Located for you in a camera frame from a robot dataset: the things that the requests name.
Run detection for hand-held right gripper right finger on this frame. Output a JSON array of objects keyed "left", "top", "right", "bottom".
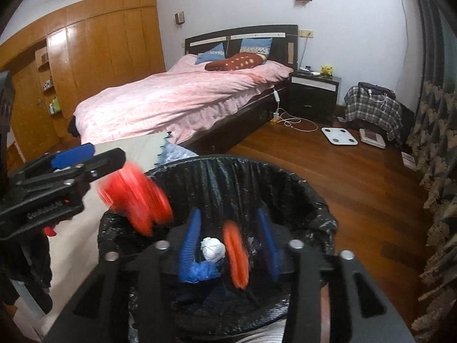
[{"left": 255, "top": 208, "right": 416, "bottom": 343}]

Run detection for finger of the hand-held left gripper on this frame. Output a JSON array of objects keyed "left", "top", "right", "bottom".
[
  {"left": 9, "top": 143, "right": 96, "bottom": 185},
  {"left": 14, "top": 148, "right": 127, "bottom": 194}
]

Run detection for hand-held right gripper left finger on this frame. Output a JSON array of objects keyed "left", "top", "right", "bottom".
[{"left": 43, "top": 208, "right": 202, "bottom": 343}]

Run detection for orange knitted cloth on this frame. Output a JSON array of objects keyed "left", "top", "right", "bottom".
[{"left": 222, "top": 220, "right": 249, "bottom": 290}]

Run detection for red cloth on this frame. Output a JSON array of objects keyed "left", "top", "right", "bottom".
[{"left": 97, "top": 162, "right": 174, "bottom": 237}]

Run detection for trash bin with black bag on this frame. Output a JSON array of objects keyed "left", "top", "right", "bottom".
[{"left": 98, "top": 153, "right": 338, "bottom": 343}]

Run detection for white crumpled paper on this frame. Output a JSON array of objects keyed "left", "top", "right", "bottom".
[{"left": 200, "top": 236, "right": 227, "bottom": 263}]

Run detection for blue crumpled plastic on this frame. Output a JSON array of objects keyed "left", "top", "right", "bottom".
[{"left": 179, "top": 259, "right": 222, "bottom": 284}]

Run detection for black cloth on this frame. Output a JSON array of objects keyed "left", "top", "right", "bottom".
[{"left": 68, "top": 114, "right": 82, "bottom": 138}]

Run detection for light blue quilted cloth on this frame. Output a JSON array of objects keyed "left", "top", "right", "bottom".
[{"left": 157, "top": 134, "right": 199, "bottom": 172}]

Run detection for pink duvet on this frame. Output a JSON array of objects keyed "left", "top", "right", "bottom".
[{"left": 73, "top": 54, "right": 294, "bottom": 143}]

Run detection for wooden wardrobe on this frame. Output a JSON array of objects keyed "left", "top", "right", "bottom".
[{"left": 0, "top": 0, "right": 167, "bottom": 165}]

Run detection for white bathroom scale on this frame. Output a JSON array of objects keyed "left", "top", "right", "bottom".
[{"left": 320, "top": 127, "right": 358, "bottom": 146}]

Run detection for blue pillow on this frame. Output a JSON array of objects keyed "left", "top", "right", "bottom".
[
  {"left": 196, "top": 43, "right": 226, "bottom": 65},
  {"left": 240, "top": 38, "right": 274, "bottom": 58}
]

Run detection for white and red scale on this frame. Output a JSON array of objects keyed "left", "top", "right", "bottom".
[{"left": 359, "top": 128, "right": 387, "bottom": 149}]

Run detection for dark nightstand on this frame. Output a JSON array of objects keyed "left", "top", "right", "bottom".
[{"left": 287, "top": 71, "right": 341, "bottom": 125}]

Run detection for brown dotted pillow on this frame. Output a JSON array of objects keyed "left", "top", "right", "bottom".
[{"left": 205, "top": 52, "right": 268, "bottom": 72}]

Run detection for white papers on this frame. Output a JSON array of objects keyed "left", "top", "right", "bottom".
[{"left": 400, "top": 152, "right": 418, "bottom": 172}]

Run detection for plaid bag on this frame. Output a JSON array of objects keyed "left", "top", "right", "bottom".
[{"left": 344, "top": 82, "right": 404, "bottom": 141}]

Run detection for dark wooden bed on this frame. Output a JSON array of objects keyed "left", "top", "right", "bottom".
[{"left": 69, "top": 25, "right": 298, "bottom": 154}]

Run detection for patterned curtain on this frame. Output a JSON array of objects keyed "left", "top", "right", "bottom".
[{"left": 400, "top": 0, "right": 457, "bottom": 333}]

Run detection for white cable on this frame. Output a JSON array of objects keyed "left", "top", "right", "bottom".
[{"left": 280, "top": 111, "right": 318, "bottom": 133}]

